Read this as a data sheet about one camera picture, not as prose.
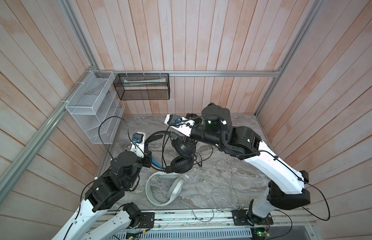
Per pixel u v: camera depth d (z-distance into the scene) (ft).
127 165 1.35
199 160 3.13
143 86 3.42
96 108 2.18
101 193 1.36
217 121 1.17
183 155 1.84
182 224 2.40
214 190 2.74
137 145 1.64
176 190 2.45
